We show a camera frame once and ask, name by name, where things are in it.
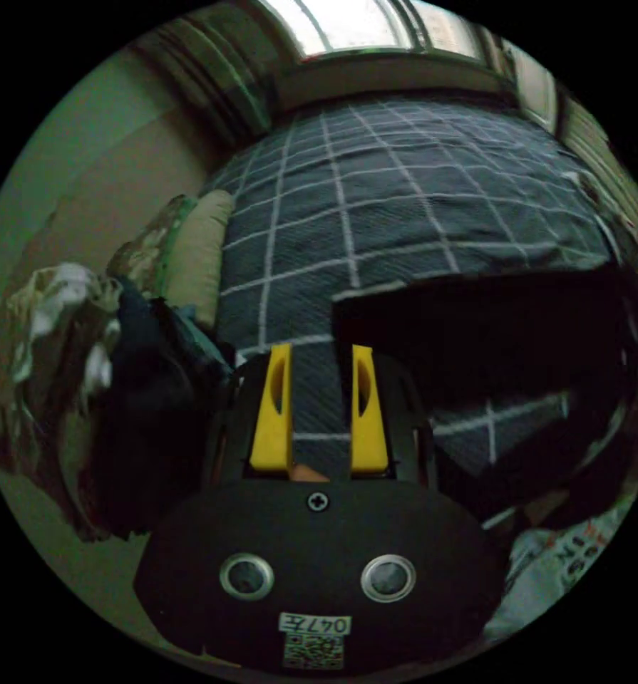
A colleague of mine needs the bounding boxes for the black pants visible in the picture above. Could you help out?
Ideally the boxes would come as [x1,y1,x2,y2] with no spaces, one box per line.
[331,269,638,527]

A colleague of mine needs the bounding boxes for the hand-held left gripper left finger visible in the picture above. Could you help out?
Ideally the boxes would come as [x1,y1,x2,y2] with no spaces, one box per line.
[249,343,294,473]

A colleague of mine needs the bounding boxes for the window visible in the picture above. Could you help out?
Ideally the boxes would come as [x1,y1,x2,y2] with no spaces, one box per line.
[254,0,490,64]

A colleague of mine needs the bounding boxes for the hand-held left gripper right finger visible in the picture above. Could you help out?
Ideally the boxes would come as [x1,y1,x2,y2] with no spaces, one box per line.
[350,344,390,474]

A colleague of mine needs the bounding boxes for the patterned pillow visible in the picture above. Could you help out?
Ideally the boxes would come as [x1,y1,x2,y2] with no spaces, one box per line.
[106,195,197,300]

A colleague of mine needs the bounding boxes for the pile of clothes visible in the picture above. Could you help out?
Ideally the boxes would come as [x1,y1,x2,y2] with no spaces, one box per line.
[0,262,235,542]

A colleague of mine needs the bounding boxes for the bed with grey checked quilt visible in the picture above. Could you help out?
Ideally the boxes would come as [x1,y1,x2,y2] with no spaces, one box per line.
[198,98,627,480]

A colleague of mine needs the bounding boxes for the beige pillow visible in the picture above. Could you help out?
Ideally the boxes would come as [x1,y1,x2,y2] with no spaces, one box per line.
[164,190,236,328]

